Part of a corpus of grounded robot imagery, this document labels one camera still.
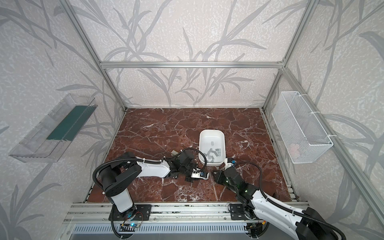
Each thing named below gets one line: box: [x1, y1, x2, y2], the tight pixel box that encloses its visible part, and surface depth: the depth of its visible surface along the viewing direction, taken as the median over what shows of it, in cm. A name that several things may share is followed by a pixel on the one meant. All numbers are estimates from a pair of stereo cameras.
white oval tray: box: [198, 129, 226, 167], surface depth 100 cm
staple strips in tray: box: [203, 141, 221, 163], surface depth 97 cm
